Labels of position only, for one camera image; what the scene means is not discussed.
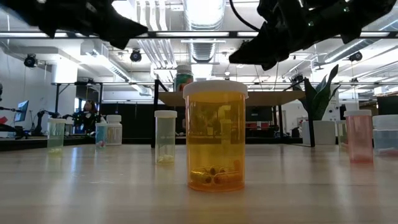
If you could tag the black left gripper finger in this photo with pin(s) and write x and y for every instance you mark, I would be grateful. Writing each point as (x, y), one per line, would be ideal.
(130, 31)
(119, 43)

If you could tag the large bottle green label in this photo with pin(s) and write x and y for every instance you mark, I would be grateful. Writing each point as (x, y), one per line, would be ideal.
(183, 79)

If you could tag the large orange pill bottle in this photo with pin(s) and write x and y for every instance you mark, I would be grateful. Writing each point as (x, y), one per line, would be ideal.
(214, 133)

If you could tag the white opaque medicine bottle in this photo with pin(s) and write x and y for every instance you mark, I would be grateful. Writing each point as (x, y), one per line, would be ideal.
(114, 132)

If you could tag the small blue pill bottle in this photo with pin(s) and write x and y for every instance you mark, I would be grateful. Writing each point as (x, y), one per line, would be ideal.
(101, 133)

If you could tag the small pale green pill bottle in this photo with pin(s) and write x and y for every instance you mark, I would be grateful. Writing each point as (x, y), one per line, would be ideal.
(165, 137)

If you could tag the small yellow-green pill bottle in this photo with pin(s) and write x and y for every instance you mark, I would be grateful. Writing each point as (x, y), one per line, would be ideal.
(56, 135)

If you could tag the small pink pill bottle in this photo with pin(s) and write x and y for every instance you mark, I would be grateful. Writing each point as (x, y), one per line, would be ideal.
(359, 137)

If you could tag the wide clear blue pill bottle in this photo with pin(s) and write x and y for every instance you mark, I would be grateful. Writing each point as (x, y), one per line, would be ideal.
(385, 137)

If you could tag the background black robot arm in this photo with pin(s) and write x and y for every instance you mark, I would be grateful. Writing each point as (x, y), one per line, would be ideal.
(40, 121)

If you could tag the wooden shelf black metal legs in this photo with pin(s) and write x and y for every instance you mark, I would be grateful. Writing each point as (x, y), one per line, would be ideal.
(264, 98)

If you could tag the black ceiling spotlight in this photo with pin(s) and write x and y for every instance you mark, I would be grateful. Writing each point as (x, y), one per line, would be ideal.
(30, 60)
(355, 56)
(136, 56)

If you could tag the black overhead crossbar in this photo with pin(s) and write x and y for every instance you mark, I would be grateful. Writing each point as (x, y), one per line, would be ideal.
(151, 34)

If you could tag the green snake plant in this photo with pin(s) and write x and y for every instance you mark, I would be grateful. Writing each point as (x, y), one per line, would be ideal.
(320, 96)

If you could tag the person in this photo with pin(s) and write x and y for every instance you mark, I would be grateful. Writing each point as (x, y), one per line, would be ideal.
(88, 119)

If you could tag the white plant pot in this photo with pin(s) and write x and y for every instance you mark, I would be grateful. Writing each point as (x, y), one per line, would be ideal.
(323, 132)

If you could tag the computer monitor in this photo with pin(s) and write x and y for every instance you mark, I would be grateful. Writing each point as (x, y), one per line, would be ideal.
(21, 111)

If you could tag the silver air duct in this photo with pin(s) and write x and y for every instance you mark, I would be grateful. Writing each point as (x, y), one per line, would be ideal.
(203, 46)

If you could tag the background black table frame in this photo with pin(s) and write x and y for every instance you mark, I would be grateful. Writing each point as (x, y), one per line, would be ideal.
(56, 99)

